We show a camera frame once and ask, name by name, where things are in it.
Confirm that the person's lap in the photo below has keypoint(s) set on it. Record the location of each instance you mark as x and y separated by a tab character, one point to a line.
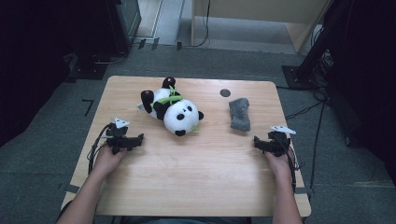
186	221

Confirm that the light wooden furniture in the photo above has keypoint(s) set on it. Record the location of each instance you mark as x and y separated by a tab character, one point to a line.
249	9

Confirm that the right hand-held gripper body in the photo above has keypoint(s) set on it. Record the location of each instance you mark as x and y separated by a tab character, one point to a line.
277	143

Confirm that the round dark table grommet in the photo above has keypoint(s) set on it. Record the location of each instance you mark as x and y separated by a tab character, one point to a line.
225	92

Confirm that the dark cabinet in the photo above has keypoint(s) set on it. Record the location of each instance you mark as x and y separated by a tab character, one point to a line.
124	21

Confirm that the black floor base plate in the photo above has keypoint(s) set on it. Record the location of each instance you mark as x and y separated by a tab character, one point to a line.
88	70

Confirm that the grey knitted doll garment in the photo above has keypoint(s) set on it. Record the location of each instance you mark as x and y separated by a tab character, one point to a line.
239	113

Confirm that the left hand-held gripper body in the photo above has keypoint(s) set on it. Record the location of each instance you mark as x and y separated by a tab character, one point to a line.
120	139

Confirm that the black metal stand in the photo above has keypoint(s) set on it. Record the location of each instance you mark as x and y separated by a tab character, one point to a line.
314	56

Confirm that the panda plush toy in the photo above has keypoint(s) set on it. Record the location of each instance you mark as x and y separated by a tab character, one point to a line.
174	110

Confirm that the person's right hand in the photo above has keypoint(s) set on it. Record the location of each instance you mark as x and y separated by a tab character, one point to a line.
278	165

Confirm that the person's left hand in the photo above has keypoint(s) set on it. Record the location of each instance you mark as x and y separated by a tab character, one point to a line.
107	160

